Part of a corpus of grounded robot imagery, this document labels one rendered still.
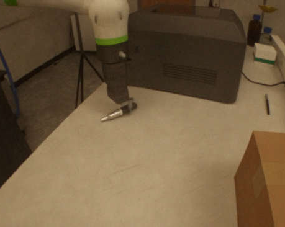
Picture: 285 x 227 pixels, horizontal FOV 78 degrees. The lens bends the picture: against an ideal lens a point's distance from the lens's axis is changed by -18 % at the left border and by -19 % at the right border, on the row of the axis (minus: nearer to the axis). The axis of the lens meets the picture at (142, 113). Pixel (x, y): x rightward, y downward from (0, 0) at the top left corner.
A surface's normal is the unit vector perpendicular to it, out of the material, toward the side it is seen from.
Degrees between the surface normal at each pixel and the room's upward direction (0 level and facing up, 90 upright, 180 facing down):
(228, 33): 58
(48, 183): 0
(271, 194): 0
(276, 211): 0
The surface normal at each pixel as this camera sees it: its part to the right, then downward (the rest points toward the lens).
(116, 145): -0.04, -0.80
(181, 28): -0.34, 0.05
